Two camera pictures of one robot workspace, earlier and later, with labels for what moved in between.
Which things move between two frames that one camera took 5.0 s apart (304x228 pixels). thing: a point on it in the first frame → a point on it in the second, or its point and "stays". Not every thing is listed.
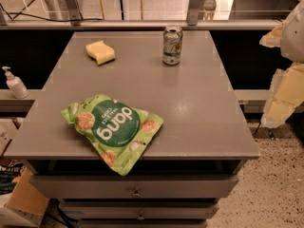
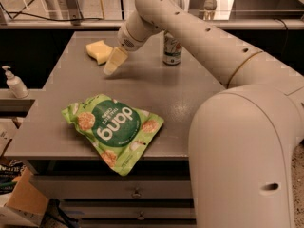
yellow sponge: [100, 52] stays
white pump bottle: [15, 84] stays
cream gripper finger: [286, 93] → [131, 36]
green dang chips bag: [120, 133] stays
